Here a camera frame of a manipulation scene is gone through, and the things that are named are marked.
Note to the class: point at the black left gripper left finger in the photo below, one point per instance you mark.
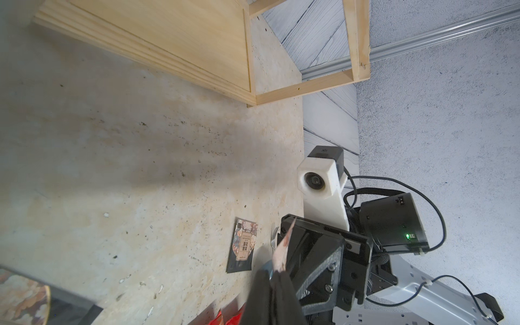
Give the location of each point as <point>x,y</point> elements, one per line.
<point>259,306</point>

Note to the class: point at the brown tea bag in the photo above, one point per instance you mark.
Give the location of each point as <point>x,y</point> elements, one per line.
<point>242,247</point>
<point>27,301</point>
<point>279,259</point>

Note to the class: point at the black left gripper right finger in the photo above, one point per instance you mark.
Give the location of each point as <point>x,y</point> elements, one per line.
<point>286,306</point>

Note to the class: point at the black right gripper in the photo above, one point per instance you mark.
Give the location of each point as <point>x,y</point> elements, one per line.
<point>330,267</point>

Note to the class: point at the light wooden two-tier shelf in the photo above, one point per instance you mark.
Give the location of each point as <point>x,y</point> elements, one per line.
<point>207,43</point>

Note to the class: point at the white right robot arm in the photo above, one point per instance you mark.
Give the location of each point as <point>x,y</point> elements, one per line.
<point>399,284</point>

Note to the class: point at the right aluminium corner post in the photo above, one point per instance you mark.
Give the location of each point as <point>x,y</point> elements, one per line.
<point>493,19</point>

